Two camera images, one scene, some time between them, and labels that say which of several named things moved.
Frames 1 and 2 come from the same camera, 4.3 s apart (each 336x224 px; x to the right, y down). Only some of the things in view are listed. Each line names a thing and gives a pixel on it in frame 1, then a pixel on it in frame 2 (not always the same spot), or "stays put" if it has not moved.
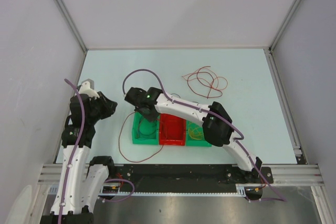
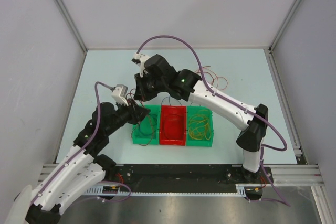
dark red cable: [119, 147] to [150, 138]
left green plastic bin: [144, 131] stays put
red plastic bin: [172, 130] stays put
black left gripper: [109, 105] to [137, 113]
